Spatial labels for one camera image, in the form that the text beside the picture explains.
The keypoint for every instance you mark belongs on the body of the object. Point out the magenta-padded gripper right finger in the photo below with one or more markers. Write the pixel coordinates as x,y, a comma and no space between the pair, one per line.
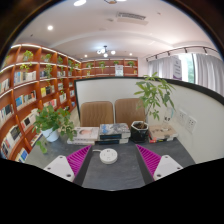
165,166

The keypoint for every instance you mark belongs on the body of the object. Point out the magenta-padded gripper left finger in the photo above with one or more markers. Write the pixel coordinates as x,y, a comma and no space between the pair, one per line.
61,166

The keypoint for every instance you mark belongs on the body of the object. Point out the red-edged book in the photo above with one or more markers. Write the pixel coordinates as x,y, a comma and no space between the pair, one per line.
156,140

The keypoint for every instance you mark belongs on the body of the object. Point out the plain white book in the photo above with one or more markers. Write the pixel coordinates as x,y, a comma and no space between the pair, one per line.
80,142

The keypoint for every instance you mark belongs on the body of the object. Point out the beige hardcover book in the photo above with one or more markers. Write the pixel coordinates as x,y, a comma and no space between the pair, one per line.
163,131

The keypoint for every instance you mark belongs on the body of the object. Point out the white book with portrait cover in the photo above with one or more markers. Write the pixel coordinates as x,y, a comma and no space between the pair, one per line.
86,132

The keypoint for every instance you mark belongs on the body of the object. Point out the leafy plant in white pot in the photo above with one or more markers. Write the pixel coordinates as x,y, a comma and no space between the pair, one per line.
53,125

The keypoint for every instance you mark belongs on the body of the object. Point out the tall plant in black pot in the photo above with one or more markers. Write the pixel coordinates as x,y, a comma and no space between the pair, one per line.
140,130

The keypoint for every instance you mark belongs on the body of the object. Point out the round white power strip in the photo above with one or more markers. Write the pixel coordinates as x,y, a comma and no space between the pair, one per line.
108,156

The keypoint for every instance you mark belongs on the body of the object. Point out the clear glass bottle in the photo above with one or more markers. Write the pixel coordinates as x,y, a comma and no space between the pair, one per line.
167,115

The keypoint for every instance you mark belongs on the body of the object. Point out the dark thick book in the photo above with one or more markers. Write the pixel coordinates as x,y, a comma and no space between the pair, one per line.
111,141

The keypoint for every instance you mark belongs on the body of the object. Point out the thick grey-cover book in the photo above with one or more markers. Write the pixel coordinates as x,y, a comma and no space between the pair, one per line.
113,129

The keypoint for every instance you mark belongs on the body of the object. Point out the large orange book shelf unit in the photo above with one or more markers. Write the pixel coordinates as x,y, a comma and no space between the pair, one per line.
23,100

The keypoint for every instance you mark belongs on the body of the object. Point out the white standing banner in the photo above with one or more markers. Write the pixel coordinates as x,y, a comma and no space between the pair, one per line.
176,68

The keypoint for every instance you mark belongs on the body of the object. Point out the grey window curtain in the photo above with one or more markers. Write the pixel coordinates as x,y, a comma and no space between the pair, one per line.
208,71
160,66

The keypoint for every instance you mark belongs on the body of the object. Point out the white sign on shelf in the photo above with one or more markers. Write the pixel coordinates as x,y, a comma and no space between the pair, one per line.
119,70

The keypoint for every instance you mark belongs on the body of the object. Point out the small orange plant shelf unit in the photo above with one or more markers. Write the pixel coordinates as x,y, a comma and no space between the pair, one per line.
110,66

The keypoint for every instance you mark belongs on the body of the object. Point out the globe bulb chandelier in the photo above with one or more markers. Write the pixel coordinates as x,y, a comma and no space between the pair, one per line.
105,51

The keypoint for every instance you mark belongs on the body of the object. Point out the recessed ceiling lights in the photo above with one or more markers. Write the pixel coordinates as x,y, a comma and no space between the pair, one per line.
50,27

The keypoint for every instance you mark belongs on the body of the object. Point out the ceiling air vent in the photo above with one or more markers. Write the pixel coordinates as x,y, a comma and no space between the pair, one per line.
131,17

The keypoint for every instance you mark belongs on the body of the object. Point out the white wall socket panel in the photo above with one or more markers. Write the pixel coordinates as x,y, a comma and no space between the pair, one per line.
182,117
191,124

